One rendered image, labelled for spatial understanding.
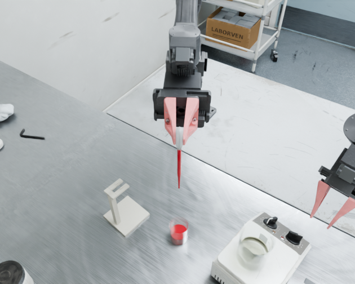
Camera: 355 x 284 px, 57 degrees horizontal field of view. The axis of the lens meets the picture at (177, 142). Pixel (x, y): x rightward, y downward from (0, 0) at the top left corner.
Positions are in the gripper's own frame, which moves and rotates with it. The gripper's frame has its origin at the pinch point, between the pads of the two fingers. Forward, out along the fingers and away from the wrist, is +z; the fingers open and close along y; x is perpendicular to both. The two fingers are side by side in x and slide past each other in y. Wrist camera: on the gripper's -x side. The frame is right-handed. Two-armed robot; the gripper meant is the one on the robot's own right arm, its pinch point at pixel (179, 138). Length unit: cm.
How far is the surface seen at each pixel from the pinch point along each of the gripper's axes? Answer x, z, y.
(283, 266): 23.9, 9.0, 20.4
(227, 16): 81, -237, 30
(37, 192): 32, -12, -37
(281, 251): 23.9, 6.0, 20.5
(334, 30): 103, -266, 135
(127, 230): 31.7, -1.5, -12.0
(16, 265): 25.7, 10.9, -31.2
